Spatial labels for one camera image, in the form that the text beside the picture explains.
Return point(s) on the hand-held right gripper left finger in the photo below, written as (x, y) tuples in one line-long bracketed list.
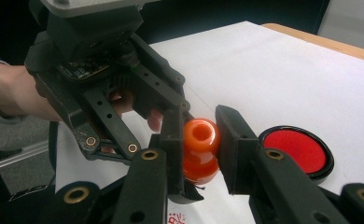
[(152, 186)]

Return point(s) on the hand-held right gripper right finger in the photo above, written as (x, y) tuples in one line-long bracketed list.
[(264, 186)]

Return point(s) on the orange stamp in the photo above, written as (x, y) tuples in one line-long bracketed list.
[(200, 165)]

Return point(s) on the white paper sheet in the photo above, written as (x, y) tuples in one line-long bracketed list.
[(211, 211)]

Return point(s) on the round red ink pad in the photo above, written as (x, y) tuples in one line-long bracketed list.
[(295, 151)]

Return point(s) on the white table mat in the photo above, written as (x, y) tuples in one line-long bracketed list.
[(264, 77)]

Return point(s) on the dark curtain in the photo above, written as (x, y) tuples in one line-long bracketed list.
[(2, 25)]

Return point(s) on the wooden table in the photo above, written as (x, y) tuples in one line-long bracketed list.
[(342, 46)]

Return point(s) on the metal floor rail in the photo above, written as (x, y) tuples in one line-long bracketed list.
[(24, 154)]

